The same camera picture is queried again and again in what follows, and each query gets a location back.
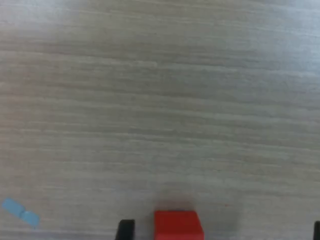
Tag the two-piece grey-blue tape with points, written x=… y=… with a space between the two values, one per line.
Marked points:
x=15 y=208

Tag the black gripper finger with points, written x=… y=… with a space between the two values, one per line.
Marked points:
x=125 y=231
x=317 y=232

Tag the red cube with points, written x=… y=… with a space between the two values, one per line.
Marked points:
x=175 y=225

